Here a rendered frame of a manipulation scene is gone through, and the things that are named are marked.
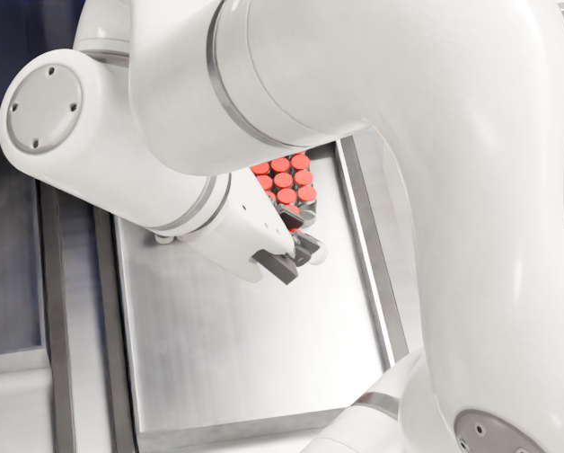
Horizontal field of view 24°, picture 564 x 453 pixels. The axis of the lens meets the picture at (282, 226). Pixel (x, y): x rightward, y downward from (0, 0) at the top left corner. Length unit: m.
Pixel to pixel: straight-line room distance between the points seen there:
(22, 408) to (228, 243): 0.45
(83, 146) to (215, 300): 0.60
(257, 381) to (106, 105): 0.57
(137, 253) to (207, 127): 0.78
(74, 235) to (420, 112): 0.97
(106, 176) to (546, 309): 0.43
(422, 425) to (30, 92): 0.33
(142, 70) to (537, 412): 0.34
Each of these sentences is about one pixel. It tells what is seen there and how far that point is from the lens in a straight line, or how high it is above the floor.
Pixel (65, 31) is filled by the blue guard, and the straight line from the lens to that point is 1.36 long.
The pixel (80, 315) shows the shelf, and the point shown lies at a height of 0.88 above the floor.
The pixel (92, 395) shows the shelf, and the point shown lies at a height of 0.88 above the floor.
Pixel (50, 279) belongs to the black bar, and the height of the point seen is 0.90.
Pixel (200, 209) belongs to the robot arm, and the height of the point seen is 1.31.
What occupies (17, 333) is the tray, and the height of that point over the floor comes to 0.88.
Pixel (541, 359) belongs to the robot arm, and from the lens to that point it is 0.46.
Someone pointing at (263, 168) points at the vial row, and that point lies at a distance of 1.43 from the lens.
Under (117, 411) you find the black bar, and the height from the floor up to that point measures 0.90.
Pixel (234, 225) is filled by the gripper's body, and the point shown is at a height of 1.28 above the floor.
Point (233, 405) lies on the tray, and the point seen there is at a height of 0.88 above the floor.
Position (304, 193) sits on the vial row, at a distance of 1.41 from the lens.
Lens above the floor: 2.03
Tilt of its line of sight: 53 degrees down
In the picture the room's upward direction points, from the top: straight up
